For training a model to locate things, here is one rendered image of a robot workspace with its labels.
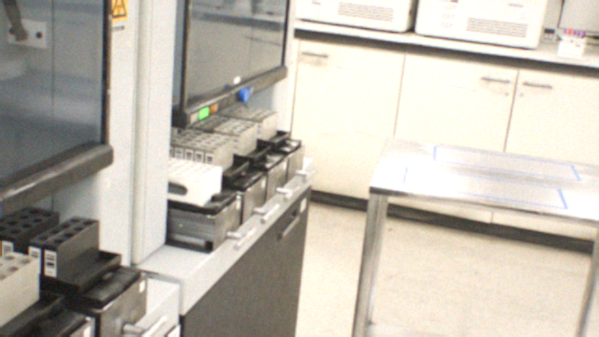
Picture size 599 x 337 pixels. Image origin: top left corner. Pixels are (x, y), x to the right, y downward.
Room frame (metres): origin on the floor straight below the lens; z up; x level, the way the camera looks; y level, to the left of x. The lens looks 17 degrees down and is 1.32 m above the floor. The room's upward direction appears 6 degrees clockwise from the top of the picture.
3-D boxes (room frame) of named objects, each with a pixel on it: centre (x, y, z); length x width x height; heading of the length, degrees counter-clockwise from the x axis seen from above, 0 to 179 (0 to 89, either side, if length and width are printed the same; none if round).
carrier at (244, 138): (1.71, 0.14, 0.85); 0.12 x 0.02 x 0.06; 165
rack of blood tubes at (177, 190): (1.44, 0.31, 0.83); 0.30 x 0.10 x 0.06; 75
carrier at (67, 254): (1.03, 0.32, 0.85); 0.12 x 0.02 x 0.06; 166
